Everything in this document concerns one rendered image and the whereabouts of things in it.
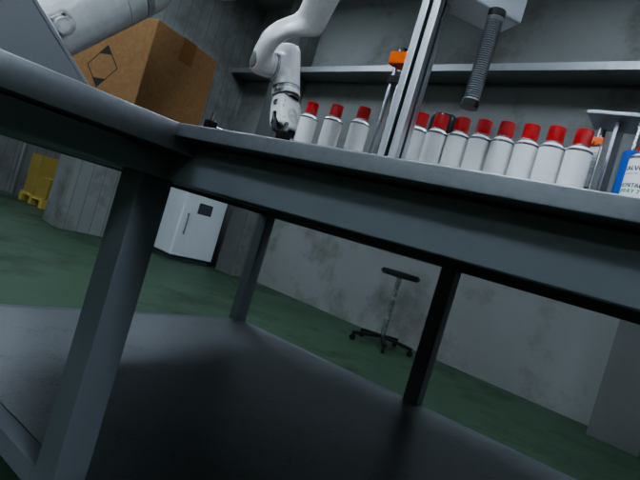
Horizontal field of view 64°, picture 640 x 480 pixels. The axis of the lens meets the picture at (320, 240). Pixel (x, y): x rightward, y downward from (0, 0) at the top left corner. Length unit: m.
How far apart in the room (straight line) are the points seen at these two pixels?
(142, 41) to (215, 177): 0.71
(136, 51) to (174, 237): 4.61
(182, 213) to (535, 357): 3.81
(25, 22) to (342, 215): 0.52
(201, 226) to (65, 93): 5.37
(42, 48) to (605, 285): 0.76
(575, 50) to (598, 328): 2.17
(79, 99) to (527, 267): 0.55
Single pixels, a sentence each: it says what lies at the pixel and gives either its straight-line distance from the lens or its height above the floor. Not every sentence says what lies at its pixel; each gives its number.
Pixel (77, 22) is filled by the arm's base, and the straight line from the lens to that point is 0.95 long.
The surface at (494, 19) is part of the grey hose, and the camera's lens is 1.21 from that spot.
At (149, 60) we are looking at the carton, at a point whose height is 1.02.
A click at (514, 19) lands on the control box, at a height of 1.29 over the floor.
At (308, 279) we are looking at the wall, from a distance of 5.51.
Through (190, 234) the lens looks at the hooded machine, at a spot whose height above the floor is 0.32.
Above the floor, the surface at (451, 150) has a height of 1.00.
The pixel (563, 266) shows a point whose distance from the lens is 0.50.
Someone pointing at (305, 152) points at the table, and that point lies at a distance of 0.60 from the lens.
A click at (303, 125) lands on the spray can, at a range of 1.47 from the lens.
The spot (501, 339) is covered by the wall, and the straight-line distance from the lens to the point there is 4.35.
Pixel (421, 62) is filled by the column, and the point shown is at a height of 1.14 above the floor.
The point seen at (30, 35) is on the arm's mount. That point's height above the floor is 0.88.
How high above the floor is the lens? 0.73
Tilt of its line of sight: 1 degrees down
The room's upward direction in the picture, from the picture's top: 17 degrees clockwise
